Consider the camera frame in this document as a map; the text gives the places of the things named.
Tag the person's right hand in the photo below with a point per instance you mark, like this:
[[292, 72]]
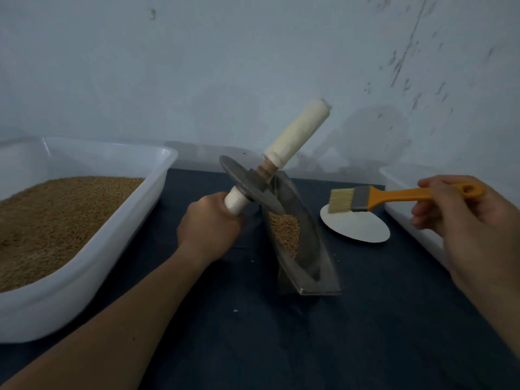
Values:
[[475, 231]]

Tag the person's left hand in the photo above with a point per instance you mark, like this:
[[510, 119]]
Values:
[[207, 231]]

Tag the small ground grain portion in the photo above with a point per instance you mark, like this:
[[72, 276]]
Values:
[[284, 231]]

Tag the white plastic tray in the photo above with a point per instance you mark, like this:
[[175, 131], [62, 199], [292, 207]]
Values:
[[402, 203], [114, 239]]

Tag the boat-shaped metal grinding trough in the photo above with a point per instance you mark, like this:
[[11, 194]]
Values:
[[313, 268]]

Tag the person's left forearm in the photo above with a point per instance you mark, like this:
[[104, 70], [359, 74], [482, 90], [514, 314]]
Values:
[[106, 333]]

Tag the white round plate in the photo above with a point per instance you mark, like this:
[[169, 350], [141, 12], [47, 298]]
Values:
[[357, 227]]

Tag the dark blue tablecloth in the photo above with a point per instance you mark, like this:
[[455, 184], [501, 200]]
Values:
[[268, 345]]

